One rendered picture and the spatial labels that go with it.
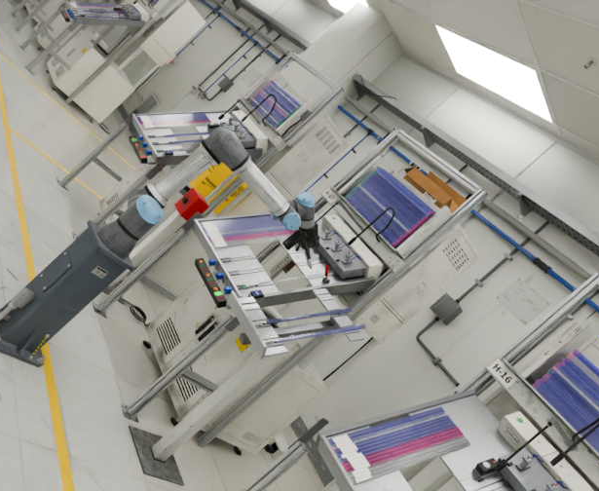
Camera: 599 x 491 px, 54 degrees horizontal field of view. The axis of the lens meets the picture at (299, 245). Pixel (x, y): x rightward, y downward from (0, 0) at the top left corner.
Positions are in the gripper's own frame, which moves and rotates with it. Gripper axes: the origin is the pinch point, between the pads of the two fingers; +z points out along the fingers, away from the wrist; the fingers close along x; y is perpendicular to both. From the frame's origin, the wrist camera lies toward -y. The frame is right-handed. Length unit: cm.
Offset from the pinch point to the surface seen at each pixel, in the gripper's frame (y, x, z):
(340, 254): 24.2, 6.9, 9.9
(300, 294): -6.1, -10.0, 10.9
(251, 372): -41, -36, 20
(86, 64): -36, 460, 51
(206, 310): -41, 35, 45
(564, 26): 194, 53, -65
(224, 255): -29.8, 26.2, 5.0
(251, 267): -20.5, 14.1, 6.9
